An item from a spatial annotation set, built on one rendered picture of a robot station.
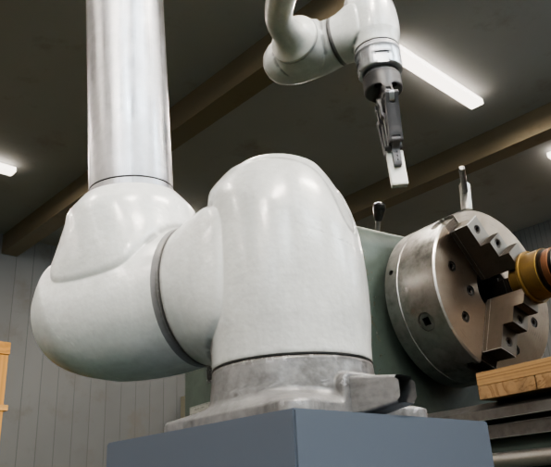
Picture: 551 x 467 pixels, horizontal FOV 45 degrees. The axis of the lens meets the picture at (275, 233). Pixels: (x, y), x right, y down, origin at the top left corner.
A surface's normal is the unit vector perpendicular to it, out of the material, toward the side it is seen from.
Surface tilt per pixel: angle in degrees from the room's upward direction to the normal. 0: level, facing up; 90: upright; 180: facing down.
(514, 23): 180
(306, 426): 90
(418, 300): 101
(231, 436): 90
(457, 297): 90
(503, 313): 69
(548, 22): 180
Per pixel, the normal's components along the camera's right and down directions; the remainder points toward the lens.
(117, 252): -0.33, -0.41
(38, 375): 0.68, -0.31
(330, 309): 0.43, -0.33
